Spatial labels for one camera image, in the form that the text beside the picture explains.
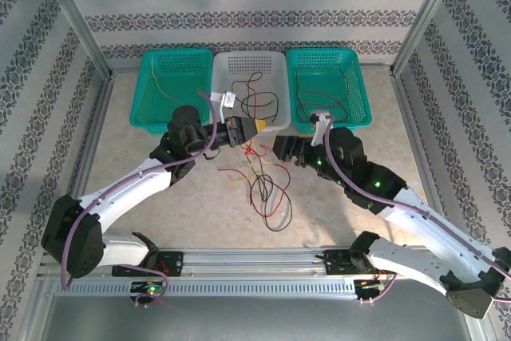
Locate slotted metal cable tray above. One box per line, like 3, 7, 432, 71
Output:
55, 280, 384, 298

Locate black cable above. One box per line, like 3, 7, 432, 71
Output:
248, 165, 295, 234
232, 71, 265, 98
240, 91, 280, 123

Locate aluminium frame post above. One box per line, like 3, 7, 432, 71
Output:
38, 0, 117, 81
390, 0, 472, 77

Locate white plastic basket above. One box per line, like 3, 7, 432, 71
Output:
210, 51, 291, 134

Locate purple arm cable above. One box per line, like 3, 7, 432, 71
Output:
60, 90, 220, 292
325, 115, 511, 302

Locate small circuit board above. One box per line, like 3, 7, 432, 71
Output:
130, 281, 167, 296
356, 279, 385, 292

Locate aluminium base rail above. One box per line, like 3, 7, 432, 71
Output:
111, 248, 404, 278

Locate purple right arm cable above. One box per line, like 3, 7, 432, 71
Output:
325, 115, 511, 302

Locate short purple base cable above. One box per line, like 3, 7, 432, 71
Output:
133, 268, 172, 309
358, 271, 400, 305

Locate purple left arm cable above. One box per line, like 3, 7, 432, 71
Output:
60, 90, 220, 292

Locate teal plastic basket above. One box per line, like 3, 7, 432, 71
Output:
129, 49, 213, 135
286, 48, 374, 134

